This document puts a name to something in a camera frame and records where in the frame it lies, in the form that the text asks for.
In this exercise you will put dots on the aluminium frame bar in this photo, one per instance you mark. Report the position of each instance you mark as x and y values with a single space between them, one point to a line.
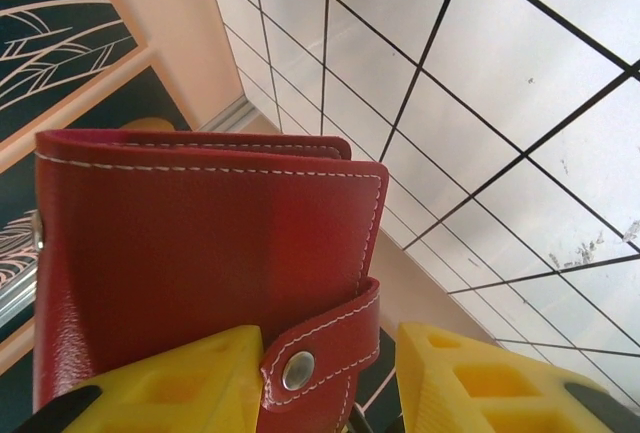
15 298

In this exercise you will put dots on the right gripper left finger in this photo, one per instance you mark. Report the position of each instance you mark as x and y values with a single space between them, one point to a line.
200 383

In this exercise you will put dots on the aluminium frame post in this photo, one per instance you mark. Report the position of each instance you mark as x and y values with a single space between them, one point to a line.
227 117

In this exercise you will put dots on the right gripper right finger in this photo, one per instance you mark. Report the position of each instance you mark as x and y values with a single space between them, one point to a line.
450 393

